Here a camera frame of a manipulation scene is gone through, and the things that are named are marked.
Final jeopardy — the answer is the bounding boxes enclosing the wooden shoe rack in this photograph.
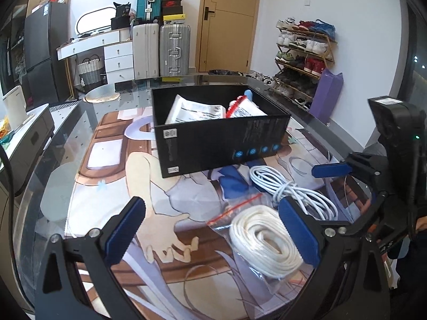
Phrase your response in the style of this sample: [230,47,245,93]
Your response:
[274,28,337,107]

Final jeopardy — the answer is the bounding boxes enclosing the black bag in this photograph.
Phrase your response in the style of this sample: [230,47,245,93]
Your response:
[111,2,132,30]

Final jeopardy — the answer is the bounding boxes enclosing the silver suitcase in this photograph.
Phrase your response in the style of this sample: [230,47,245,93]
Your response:
[159,24,191,77]

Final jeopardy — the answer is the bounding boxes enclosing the black cardboard box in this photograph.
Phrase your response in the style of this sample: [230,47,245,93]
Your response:
[152,85,291,178]

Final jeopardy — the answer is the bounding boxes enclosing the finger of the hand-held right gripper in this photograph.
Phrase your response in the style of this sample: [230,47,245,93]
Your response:
[302,190,389,232]
[312,151,388,194]

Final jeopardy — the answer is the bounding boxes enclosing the purple bag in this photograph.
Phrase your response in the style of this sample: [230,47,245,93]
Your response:
[312,67,344,124]

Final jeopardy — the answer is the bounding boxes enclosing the white cable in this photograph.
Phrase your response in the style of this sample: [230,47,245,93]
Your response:
[250,165,339,221]

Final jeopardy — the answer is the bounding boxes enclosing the shoe rack with shoes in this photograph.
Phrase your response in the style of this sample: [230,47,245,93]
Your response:
[275,17,336,110]

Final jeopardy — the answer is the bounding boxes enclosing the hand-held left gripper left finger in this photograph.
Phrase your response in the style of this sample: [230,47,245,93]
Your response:
[35,197,146,320]

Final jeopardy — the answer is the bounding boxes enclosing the wicker basket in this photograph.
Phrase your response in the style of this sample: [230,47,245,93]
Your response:
[77,57,106,85]

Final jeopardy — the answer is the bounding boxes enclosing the white air purifier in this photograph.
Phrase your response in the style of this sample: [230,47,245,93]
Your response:
[3,85,28,130]

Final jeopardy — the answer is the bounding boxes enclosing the black and white sneakers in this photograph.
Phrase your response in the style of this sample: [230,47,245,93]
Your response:
[248,70,277,89]

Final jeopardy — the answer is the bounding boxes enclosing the grey cabinet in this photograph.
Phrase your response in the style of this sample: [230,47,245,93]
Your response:
[0,103,56,174]

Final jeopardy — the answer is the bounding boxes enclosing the wooden door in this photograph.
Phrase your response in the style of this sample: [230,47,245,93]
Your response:
[198,0,262,73]

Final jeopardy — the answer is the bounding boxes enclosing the black fridge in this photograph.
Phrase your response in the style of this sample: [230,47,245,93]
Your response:
[24,2,72,102]

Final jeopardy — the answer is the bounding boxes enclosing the oval mirror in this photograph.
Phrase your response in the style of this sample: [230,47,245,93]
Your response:
[76,5,116,37]

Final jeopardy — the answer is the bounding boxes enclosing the white printed packet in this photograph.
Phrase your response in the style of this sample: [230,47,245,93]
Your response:
[164,94,227,125]

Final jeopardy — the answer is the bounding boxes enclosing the dark wardrobe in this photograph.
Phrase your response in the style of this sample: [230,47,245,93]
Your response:
[0,0,30,87]

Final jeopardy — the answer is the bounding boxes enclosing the colourful snack packets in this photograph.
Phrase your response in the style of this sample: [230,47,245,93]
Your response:
[0,117,15,147]

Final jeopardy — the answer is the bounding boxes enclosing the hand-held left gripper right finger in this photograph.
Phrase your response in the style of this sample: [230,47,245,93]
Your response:
[278,197,391,320]

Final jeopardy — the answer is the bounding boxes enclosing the white vanity desk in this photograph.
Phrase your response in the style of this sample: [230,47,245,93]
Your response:
[56,28,135,84]

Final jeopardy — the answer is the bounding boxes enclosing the clear bag of white strap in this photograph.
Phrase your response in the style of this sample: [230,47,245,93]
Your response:
[207,193,321,294]

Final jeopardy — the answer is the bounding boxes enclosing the white suitcase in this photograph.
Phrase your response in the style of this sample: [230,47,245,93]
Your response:
[133,23,160,80]

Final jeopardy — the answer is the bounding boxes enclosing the round beige stool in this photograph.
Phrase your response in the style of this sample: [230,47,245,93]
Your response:
[83,85,121,104]

